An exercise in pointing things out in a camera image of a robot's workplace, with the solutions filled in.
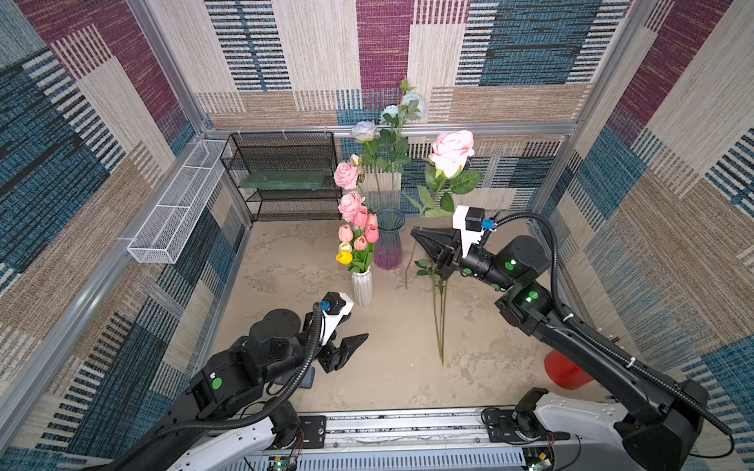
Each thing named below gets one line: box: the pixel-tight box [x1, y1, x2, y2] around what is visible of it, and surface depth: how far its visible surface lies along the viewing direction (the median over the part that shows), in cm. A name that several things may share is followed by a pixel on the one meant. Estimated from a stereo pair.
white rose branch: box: [350, 78, 426, 210], surface depth 85 cm
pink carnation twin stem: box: [414, 259, 448, 367], surface depth 96 cm
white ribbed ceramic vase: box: [351, 265, 374, 308], surface depth 89 cm
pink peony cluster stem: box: [333, 154, 366, 223], surface depth 75 cm
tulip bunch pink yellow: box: [335, 206, 380, 273], surface depth 75 cm
